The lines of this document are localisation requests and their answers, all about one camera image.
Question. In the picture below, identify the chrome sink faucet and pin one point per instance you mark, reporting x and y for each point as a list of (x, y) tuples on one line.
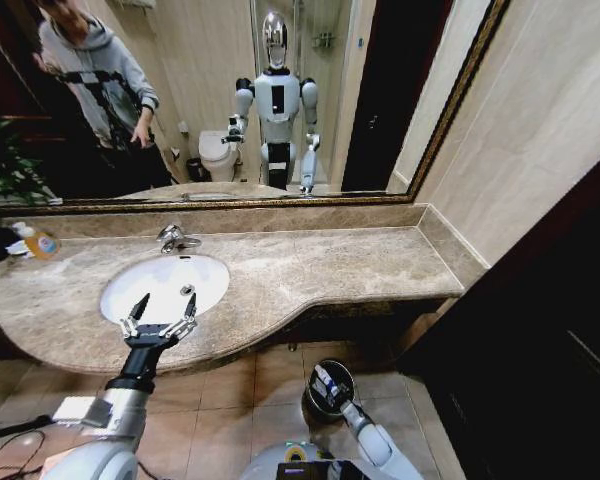
[(172, 236)]

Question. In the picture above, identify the orange soap bottle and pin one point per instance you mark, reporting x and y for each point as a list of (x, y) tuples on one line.
[(42, 246)]

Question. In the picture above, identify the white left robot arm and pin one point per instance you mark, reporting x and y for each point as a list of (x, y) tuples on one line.
[(105, 450)]

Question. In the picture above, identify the white crumpled packet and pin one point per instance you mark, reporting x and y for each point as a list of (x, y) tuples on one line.
[(20, 245)]

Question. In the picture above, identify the white oval sink basin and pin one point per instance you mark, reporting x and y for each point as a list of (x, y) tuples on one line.
[(155, 280)]

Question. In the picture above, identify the dark wooden door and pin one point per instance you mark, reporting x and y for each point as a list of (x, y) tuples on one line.
[(530, 350)]

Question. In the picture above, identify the chrome sink drain plug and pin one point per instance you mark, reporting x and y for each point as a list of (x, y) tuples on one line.
[(186, 289)]

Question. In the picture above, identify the white robot front shell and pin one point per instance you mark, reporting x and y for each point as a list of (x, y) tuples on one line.
[(265, 465)]

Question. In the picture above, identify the gold framed wall mirror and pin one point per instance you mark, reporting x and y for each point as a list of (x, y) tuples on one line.
[(205, 75)]

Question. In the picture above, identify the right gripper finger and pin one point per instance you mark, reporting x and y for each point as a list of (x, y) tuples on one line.
[(322, 380), (335, 387)]

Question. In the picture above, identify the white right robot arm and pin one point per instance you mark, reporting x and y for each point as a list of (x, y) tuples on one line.
[(375, 442)]

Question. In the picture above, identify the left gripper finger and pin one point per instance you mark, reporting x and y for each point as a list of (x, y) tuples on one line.
[(135, 317), (187, 317)]

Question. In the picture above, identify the dark round trash bin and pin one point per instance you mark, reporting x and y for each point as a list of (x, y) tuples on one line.
[(315, 407)]

